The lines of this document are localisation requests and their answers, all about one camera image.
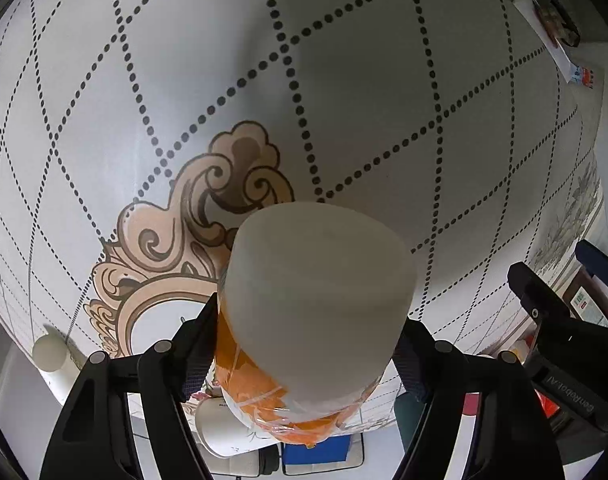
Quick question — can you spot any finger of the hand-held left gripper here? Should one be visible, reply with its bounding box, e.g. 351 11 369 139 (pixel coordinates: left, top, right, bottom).
576 239 608 332
507 262 575 332

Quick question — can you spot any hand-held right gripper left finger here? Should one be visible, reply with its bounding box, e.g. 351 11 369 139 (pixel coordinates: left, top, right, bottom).
39 292 221 480

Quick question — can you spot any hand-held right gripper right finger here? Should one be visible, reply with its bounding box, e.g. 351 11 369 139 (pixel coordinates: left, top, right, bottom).
391 318 567 480

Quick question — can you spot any white paper cup orange tape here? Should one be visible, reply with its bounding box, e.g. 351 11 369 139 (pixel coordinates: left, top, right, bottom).
215 201 419 447

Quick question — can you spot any white green box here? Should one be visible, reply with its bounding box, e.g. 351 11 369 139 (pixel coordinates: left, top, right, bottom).
568 280 608 329

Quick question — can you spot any blue box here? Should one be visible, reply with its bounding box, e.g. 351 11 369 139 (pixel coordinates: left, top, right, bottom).
282 434 353 477

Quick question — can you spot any white ball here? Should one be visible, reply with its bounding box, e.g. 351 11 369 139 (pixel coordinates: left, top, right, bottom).
32 336 68 372

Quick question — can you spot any white paper leaflet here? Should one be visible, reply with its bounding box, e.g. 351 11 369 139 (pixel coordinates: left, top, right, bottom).
512 0 597 92

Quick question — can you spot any white dotted printed tablecloth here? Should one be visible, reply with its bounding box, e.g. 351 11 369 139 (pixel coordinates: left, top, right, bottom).
0 0 607 436

